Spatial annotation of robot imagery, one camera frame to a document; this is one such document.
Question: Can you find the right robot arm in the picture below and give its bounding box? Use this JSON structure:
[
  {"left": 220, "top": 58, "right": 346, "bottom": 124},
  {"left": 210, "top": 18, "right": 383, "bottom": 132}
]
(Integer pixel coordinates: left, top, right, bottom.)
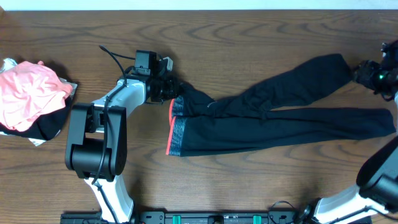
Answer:
[{"left": 293, "top": 40, "right": 397, "bottom": 223}]

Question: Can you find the black folded garment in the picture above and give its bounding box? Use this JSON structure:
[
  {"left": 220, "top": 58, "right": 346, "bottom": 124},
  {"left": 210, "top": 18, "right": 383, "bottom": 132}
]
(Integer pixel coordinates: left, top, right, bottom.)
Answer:
[{"left": 1, "top": 78, "right": 78, "bottom": 141}]

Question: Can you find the black leggings red waistband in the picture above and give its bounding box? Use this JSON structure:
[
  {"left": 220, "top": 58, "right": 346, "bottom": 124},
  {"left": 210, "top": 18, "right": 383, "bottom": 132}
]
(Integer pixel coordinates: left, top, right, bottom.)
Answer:
[{"left": 166, "top": 54, "right": 396, "bottom": 157}]

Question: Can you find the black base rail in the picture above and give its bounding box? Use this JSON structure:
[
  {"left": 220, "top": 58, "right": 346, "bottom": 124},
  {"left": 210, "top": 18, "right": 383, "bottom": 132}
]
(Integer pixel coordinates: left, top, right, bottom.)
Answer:
[{"left": 60, "top": 211, "right": 301, "bottom": 224}]

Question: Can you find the pink crumpled garment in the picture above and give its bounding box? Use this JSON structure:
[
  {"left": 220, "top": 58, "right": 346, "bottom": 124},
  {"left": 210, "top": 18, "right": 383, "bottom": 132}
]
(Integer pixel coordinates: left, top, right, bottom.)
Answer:
[{"left": 1, "top": 61, "right": 73, "bottom": 132}]

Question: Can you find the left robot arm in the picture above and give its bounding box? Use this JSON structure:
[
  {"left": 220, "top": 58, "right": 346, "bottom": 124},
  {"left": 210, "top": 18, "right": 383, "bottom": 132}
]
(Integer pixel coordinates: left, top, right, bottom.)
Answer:
[{"left": 60, "top": 50, "right": 178, "bottom": 223}]

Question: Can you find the left black cable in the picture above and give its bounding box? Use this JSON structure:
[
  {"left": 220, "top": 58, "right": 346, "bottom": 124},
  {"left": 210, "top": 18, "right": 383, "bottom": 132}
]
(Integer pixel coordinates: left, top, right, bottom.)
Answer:
[{"left": 90, "top": 45, "right": 137, "bottom": 224}]

